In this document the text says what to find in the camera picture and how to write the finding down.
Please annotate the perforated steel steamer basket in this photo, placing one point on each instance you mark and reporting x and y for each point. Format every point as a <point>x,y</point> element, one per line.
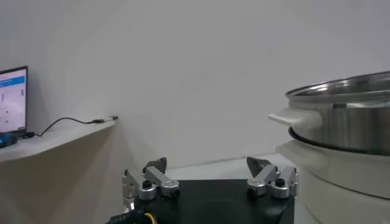
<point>344,131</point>

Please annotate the black laptop screen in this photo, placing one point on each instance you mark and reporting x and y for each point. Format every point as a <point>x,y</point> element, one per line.
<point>12,100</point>

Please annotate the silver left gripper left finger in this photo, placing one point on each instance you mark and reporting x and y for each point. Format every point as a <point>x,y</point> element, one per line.
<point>153,176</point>

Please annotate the white electric cooker base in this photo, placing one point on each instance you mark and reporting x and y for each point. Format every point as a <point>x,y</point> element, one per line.
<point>341,182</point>

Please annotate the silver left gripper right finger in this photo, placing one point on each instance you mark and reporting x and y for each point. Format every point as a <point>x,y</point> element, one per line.
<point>266,175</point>

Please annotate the white side desk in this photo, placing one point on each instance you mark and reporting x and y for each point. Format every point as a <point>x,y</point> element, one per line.
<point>45,141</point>

